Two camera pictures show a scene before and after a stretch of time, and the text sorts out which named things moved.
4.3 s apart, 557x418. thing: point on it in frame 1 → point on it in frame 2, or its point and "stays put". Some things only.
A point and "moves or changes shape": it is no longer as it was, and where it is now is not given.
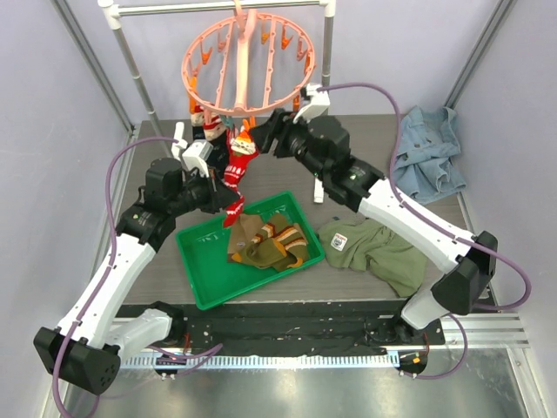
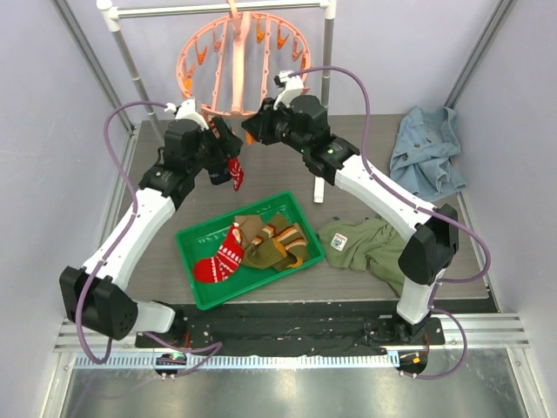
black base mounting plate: [303, 327] stays put
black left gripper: [219, 196] → [226, 147]
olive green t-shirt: [359, 244] stays put
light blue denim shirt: [424, 165] stays put
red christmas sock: [242, 151] → [225, 259]
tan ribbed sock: [241, 233] stays put
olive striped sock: [264, 250] stays put
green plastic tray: [215, 279] stays put
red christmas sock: [214, 131] moves or changes shape
